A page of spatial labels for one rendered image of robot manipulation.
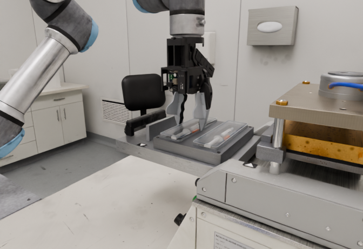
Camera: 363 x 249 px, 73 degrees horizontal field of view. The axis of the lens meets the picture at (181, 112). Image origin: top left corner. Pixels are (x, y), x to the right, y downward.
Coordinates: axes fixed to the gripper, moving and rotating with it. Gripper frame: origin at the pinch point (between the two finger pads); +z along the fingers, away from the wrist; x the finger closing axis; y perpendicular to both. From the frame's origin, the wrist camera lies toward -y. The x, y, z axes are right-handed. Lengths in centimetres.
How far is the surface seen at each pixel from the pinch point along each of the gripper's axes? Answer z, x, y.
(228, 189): 3.9, 16.8, 16.3
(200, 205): 8.0, 12.4, 17.4
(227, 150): 1.8, 12.5, 6.8
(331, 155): -2.9, 29.9, 10.2
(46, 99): 36, -228, -84
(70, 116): 61, -228, -109
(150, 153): 5.0, -4.0, 11.0
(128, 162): 26.2, -36.8, -13.0
